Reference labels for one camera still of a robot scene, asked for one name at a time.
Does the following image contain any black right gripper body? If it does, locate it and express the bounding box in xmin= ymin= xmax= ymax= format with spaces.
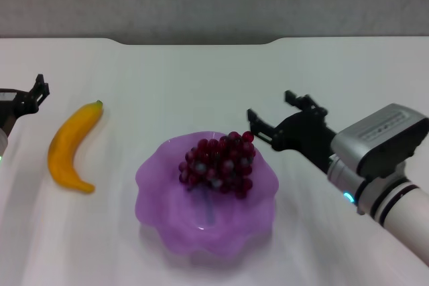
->
xmin=271 ymin=106 xmax=338 ymax=174

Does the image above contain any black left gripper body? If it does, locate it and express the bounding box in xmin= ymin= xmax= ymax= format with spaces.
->
xmin=0 ymin=88 xmax=32 ymax=135

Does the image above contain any dark red grape bunch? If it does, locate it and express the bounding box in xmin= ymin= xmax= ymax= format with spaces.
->
xmin=178 ymin=131 xmax=257 ymax=200

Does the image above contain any yellow banana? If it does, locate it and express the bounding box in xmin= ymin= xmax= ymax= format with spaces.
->
xmin=47 ymin=99 xmax=104 ymax=195

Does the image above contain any purple scalloped plastic bowl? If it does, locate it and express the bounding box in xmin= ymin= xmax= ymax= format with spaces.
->
xmin=135 ymin=131 xmax=280 ymax=263

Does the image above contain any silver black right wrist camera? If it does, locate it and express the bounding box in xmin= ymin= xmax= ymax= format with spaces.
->
xmin=330 ymin=103 xmax=426 ymax=178

